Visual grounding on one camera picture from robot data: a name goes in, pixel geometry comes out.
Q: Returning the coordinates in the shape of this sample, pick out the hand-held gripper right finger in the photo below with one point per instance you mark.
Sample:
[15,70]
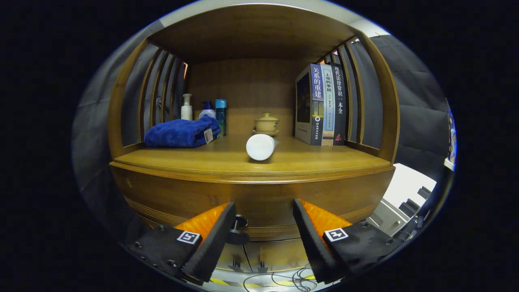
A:
[316,243]

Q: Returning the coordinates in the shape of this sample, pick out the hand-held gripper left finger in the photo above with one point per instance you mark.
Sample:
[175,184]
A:
[211,243]

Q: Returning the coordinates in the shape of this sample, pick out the black drawer knob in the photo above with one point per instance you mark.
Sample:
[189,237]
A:
[240,237]

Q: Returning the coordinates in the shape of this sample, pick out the wooden drawer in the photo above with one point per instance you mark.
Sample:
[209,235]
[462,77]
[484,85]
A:
[263,198]

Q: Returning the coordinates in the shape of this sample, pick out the white green tube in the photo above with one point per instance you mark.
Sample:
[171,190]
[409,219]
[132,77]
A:
[259,147]

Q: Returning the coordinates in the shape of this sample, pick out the wooden cabinet door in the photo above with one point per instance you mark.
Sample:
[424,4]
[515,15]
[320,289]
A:
[233,255]
[279,253]

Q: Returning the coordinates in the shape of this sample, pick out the wooden countertop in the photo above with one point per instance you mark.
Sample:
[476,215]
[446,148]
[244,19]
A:
[324,160]

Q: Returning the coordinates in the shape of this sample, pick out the wooden cabinet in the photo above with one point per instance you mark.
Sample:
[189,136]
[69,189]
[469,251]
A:
[251,32]

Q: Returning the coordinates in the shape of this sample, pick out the yellow black hazard tape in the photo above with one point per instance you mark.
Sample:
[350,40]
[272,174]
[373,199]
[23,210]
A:
[221,282]

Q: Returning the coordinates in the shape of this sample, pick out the dark floor equipment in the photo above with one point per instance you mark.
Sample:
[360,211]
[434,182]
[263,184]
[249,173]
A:
[409,227]

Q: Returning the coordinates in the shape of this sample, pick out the blue folded towel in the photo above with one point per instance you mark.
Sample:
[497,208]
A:
[178,134]

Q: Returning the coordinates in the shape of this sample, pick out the lidded ceramic teacup with saucer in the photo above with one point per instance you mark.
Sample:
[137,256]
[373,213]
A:
[266,124]

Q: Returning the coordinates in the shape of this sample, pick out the teal bottle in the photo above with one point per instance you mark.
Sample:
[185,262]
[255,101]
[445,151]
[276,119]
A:
[221,113]

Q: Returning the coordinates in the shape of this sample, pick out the white bottle with blue cap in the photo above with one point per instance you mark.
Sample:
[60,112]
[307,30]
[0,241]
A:
[207,111]

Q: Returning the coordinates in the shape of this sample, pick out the white pump bottle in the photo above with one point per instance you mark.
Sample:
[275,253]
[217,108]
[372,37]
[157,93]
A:
[186,111]

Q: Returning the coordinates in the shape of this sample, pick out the pale-spine book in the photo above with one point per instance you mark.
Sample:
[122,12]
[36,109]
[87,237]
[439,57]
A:
[328,109]

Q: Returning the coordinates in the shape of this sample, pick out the blue-spine book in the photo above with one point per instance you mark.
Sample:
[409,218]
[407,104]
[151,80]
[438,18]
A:
[317,105]

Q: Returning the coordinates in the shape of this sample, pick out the black-spine book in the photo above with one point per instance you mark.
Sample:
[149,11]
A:
[339,101]

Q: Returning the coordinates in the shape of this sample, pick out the black backdrop cloth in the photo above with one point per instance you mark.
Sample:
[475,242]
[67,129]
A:
[421,121]

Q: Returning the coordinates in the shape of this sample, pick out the blue dotted gift bag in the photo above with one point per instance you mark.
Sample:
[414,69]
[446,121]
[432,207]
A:
[452,138]

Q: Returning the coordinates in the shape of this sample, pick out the white wall shelf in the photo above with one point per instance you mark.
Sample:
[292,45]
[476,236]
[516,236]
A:
[449,164]

